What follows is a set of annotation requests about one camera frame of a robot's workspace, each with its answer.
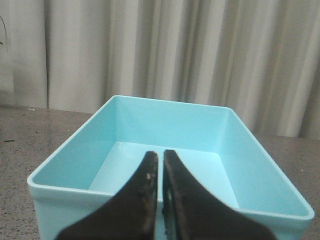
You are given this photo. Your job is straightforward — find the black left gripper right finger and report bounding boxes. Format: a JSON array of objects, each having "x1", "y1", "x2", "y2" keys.
[{"x1": 162, "y1": 150, "x2": 276, "y2": 240}]

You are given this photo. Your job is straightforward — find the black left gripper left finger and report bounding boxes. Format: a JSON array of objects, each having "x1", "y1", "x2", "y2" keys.
[{"x1": 56, "y1": 151, "x2": 158, "y2": 240}]

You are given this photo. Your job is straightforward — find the white pleated curtain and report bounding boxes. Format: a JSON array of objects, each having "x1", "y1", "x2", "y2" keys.
[{"x1": 0, "y1": 0, "x2": 320, "y2": 139}]

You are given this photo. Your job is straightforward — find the light blue plastic box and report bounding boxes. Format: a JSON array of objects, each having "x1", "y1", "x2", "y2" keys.
[{"x1": 27, "y1": 95, "x2": 315, "y2": 240}]

